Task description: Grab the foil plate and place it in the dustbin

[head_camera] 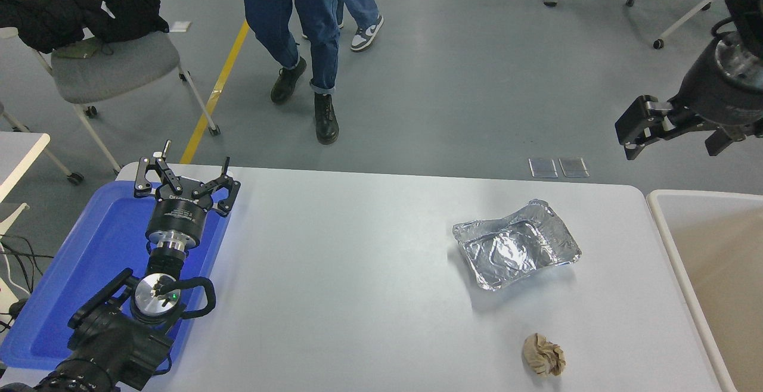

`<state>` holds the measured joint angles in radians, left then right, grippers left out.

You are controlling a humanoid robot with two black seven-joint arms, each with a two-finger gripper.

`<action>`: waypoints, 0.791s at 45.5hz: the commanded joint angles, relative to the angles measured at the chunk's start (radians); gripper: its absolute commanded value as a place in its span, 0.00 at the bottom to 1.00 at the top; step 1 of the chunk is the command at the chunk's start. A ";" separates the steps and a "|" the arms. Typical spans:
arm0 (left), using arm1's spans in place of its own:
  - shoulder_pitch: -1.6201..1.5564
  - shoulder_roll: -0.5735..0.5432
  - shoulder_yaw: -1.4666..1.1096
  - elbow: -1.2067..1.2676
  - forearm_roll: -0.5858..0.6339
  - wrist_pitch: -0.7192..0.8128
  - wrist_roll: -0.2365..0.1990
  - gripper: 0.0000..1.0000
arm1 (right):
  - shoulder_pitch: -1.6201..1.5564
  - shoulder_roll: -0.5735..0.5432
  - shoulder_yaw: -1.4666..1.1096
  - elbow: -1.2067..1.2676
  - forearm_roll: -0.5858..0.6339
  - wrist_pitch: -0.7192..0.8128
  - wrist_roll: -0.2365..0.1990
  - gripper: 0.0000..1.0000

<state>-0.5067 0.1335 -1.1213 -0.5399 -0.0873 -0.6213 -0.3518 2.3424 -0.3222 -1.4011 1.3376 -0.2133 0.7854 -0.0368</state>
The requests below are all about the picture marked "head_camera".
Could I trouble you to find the grey seat white-legged chair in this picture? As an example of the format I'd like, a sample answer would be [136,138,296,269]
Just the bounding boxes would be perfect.
[0,26,221,175]

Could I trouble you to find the crumpled tan paper ball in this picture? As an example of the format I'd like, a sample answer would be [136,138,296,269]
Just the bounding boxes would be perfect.
[522,333,566,378]

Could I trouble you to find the blue plastic tray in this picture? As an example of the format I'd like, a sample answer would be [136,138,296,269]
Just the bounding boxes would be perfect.
[0,180,232,371]

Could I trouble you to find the foil tray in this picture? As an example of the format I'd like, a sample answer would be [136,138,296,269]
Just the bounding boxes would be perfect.
[452,199,582,292]

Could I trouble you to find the small white side table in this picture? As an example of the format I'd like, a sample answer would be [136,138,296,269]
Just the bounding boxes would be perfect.
[0,132,51,202]

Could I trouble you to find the white bracket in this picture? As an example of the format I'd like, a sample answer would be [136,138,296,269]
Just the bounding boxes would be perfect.
[0,203,29,238]

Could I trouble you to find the white rolling chair base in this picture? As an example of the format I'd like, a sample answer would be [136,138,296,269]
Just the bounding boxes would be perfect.
[625,0,750,50]

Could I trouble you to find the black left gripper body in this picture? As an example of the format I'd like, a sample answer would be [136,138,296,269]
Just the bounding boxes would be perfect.
[146,179,212,244]

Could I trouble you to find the white power strip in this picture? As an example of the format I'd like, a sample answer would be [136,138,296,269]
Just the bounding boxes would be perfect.
[0,276,30,321]

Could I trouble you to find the large pale bin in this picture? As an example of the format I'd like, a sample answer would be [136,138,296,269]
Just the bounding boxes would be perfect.
[646,189,763,392]

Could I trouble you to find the clear floor plate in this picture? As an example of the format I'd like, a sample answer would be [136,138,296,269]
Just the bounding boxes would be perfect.
[529,158,559,179]
[559,157,590,178]

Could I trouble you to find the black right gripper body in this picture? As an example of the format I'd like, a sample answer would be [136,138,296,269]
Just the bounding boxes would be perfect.
[677,41,763,128]

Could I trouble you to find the black cable bundle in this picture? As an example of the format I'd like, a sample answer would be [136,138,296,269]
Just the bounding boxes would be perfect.
[0,234,54,328]

